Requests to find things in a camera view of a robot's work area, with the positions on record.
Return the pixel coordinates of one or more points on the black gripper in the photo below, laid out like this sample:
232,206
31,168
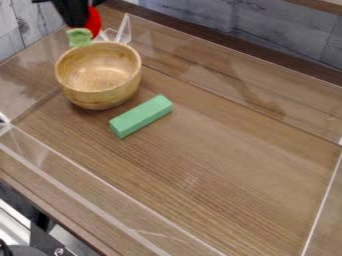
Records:
80,10

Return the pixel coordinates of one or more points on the red plush strawberry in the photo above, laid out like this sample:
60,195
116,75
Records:
81,36

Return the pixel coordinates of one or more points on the wooden bowl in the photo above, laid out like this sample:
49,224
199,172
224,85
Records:
99,75

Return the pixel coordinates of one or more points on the green rectangular block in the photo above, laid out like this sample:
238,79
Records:
140,116

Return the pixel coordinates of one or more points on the clear acrylic tray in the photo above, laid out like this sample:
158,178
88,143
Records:
215,181

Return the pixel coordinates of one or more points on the clear acrylic corner bracket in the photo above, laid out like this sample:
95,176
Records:
120,35

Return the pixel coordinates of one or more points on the black metal mount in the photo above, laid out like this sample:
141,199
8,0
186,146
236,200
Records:
45,243

